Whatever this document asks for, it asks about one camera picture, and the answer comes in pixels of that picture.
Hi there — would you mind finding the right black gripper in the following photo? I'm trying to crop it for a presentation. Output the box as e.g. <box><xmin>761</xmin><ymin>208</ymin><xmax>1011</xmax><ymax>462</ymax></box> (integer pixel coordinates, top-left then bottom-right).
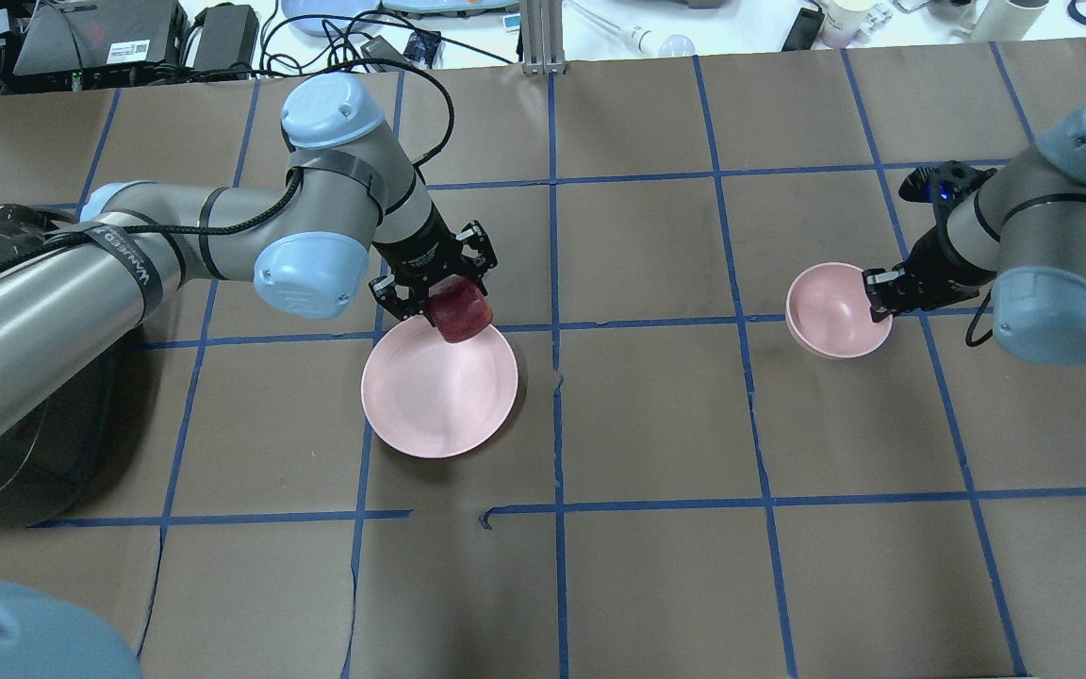
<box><xmin>862</xmin><ymin>226</ymin><xmax>996</xmax><ymax>325</ymax></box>

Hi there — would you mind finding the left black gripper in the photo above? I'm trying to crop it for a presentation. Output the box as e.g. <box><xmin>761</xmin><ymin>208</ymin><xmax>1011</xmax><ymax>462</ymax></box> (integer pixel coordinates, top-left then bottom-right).
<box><xmin>368</xmin><ymin>205</ymin><xmax>498</xmax><ymax>328</ymax></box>

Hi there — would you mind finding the red apple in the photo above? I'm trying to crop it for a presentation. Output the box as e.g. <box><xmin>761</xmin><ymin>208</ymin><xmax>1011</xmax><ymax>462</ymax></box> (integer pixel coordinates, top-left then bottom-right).
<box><xmin>426</xmin><ymin>275</ymin><xmax>494</xmax><ymax>344</ymax></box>

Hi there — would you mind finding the pink bowl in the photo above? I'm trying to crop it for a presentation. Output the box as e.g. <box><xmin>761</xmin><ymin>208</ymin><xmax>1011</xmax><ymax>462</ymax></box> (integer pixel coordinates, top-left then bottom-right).
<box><xmin>784</xmin><ymin>262</ymin><xmax>893</xmax><ymax>360</ymax></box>

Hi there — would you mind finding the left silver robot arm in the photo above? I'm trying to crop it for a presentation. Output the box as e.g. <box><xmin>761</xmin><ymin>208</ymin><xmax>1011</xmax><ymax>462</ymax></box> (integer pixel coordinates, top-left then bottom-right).
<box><xmin>0</xmin><ymin>72</ymin><xmax>496</xmax><ymax>436</ymax></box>

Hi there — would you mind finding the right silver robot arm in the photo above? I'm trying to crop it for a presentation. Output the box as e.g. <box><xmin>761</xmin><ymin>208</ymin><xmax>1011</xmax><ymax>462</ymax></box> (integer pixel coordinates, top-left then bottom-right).
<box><xmin>862</xmin><ymin>105</ymin><xmax>1086</xmax><ymax>366</ymax></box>

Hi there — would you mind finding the pink plate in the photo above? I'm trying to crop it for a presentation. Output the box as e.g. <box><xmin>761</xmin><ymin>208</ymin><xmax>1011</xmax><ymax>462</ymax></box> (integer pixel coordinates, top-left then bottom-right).
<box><xmin>359</xmin><ymin>317</ymin><xmax>518</xmax><ymax>458</ymax></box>

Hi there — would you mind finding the blue plate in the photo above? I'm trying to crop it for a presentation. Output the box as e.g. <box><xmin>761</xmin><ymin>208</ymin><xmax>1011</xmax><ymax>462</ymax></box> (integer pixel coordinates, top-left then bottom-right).
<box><xmin>280</xmin><ymin>0</ymin><xmax>370</xmax><ymax>36</ymax></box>

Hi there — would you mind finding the black power adapter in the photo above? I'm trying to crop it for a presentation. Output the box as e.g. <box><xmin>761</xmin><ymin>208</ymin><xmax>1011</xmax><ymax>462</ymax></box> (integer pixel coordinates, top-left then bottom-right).
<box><xmin>359</xmin><ymin>36</ymin><xmax>417</xmax><ymax>73</ymax></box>

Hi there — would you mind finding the lavender white cup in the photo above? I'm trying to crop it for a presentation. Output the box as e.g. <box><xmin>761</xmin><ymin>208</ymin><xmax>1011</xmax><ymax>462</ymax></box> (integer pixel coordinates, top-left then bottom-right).
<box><xmin>819</xmin><ymin>0</ymin><xmax>877</xmax><ymax>50</ymax></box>

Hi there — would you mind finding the black rice cooker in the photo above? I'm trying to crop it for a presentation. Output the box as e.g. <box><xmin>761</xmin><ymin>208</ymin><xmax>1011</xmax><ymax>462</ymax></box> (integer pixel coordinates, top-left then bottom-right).
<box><xmin>0</xmin><ymin>282</ymin><xmax>115</xmax><ymax>530</ymax></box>

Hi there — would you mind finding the aluminium frame post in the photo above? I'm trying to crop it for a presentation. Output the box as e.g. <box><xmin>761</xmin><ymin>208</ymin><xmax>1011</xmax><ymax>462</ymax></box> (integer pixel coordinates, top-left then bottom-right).
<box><xmin>518</xmin><ymin>0</ymin><xmax>568</xmax><ymax>75</ymax></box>

